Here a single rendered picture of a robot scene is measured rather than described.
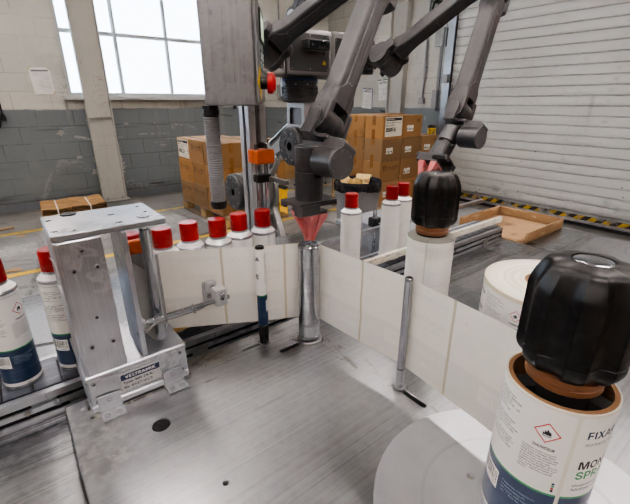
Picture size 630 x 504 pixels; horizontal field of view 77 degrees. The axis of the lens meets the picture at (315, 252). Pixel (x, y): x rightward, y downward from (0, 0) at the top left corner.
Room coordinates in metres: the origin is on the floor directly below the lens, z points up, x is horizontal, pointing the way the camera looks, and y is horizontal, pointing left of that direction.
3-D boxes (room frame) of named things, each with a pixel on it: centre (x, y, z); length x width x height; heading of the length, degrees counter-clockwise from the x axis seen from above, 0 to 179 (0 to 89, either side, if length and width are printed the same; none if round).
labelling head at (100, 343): (0.53, 0.30, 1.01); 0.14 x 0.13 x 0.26; 128
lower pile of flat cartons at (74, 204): (4.44, 2.80, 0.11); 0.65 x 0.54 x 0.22; 125
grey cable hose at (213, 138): (0.84, 0.21, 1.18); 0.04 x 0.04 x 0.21
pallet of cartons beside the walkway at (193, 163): (4.75, 1.01, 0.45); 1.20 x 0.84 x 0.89; 40
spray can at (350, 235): (0.94, -0.09, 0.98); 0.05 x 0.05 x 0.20
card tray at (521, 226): (1.48, -0.76, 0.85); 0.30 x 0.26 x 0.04; 128
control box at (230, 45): (0.86, 0.16, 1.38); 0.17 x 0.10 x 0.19; 3
